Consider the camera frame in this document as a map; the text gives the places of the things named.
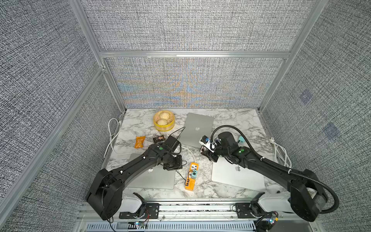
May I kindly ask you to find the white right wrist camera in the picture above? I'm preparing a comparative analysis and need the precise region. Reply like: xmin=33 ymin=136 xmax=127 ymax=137
xmin=199 ymin=135 xmax=218 ymax=153

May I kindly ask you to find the orange snack packet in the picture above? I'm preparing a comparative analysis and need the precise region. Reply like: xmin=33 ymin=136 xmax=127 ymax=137
xmin=134 ymin=136 xmax=146 ymax=148

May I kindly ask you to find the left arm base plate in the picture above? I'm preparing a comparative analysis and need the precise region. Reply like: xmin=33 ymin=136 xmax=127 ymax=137
xmin=119 ymin=193 xmax=160 ymax=220

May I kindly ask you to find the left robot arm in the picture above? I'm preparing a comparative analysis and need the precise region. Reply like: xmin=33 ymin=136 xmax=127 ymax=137
xmin=86 ymin=136 xmax=182 ymax=220

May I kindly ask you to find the black cable of teal charger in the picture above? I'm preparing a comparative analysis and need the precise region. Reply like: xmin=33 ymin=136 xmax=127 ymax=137
xmin=175 ymin=169 xmax=193 ymax=186

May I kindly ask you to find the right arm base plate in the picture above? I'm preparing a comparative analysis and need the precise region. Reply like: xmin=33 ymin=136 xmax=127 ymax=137
xmin=232 ymin=192 xmax=278 ymax=226

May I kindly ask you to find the yellow bamboo steamer basket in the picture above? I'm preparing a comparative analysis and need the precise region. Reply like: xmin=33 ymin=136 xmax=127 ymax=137
xmin=153 ymin=110 xmax=175 ymax=131

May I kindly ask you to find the grey back laptop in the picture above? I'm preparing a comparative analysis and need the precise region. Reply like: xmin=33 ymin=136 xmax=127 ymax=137
xmin=178 ymin=113 xmax=214 ymax=148

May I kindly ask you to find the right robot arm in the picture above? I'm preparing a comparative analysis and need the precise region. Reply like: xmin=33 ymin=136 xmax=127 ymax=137
xmin=199 ymin=131 xmax=340 ymax=222

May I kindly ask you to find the dark snack packet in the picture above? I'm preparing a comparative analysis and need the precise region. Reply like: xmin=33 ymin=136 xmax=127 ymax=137
xmin=153 ymin=135 xmax=166 ymax=144

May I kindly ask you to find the white cord of purple strip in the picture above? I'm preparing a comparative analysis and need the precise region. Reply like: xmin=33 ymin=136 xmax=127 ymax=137
xmin=269 ymin=137 xmax=293 ymax=169

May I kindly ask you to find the orange power strip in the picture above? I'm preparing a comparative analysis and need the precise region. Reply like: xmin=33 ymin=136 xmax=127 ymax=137
xmin=185 ymin=162 xmax=199 ymax=191

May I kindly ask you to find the silver front left laptop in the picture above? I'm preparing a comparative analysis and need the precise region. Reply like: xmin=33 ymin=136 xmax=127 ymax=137
xmin=128 ymin=165 xmax=175 ymax=189

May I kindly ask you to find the silver laptop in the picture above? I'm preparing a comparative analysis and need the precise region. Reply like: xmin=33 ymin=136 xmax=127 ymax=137
xmin=211 ymin=158 xmax=265 ymax=192
xmin=128 ymin=165 xmax=175 ymax=189

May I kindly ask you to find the silver front right laptop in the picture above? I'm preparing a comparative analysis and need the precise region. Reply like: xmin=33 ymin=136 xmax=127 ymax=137
xmin=211 ymin=158 xmax=265 ymax=192

